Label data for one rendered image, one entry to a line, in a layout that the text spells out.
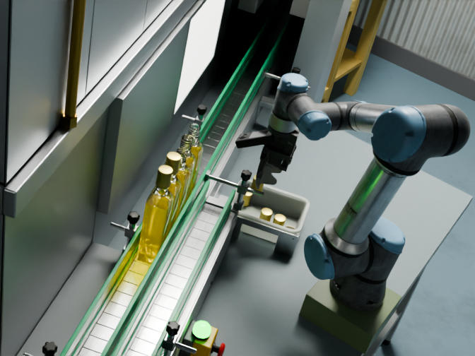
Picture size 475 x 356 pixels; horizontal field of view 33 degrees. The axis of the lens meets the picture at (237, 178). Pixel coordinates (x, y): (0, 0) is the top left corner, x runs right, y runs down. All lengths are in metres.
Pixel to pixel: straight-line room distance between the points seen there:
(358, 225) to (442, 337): 1.59
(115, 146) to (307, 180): 0.95
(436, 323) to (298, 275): 1.27
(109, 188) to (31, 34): 0.72
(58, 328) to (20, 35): 0.80
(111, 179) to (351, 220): 0.57
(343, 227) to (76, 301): 0.65
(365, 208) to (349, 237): 0.10
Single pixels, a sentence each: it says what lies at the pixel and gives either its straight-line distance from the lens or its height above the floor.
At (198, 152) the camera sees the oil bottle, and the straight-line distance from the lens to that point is 2.10.
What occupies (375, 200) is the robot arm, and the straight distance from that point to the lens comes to 1.85.
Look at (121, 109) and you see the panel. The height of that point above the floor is 1.29.
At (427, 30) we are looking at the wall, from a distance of 5.12.
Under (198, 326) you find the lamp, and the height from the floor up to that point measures 0.85.
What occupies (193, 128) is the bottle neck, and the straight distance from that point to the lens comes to 2.07.
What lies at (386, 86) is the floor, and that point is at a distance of 4.97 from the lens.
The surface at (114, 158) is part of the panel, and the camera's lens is 1.90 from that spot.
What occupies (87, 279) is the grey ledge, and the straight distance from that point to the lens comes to 1.99.
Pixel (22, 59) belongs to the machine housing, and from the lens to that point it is 1.32.
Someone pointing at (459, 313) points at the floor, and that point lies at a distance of 3.58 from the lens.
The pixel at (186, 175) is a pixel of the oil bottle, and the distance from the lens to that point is 2.01.
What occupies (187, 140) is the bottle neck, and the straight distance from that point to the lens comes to 2.02.
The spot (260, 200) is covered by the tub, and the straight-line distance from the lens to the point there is 2.47.
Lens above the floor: 2.30
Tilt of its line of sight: 37 degrees down
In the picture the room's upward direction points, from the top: 14 degrees clockwise
